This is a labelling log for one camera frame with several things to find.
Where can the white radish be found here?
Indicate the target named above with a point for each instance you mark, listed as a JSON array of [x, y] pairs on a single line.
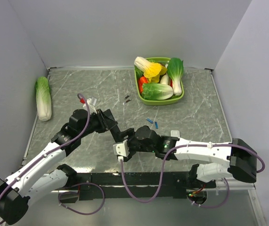
[[165, 79]]

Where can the white remote control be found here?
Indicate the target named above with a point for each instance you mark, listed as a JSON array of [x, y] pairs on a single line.
[[175, 133]]

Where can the black remote control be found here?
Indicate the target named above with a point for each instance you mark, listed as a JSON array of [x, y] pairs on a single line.
[[118, 135]]

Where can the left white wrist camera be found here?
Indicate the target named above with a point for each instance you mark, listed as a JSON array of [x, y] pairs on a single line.
[[90, 103]]

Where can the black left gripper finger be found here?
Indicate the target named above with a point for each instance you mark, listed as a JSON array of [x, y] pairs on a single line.
[[110, 123], [105, 115]]

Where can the yellow leaf cabbage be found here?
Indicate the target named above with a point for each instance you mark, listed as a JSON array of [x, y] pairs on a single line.
[[152, 71]]

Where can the green lettuce head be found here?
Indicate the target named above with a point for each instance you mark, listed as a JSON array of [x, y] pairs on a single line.
[[156, 91]]

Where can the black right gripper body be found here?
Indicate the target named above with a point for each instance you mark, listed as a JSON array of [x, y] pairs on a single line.
[[135, 145]]

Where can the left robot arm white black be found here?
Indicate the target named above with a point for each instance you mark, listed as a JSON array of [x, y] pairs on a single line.
[[22, 188]]

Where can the black base bar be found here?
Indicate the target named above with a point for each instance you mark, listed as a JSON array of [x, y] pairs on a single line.
[[141, 184]]

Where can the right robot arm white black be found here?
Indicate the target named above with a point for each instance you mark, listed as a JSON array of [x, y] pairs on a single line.
[[216, 160]]

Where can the red pepper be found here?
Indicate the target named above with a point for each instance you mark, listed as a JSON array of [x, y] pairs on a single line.
[[142, 80]]

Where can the green bok choy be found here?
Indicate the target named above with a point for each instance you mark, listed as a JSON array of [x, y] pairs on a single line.
[[175, 70]]

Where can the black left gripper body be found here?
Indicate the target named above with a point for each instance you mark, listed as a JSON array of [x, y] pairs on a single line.
[[96, 124]]

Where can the napa cabbage on table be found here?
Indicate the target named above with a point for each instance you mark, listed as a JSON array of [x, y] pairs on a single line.
[[43, 99]]

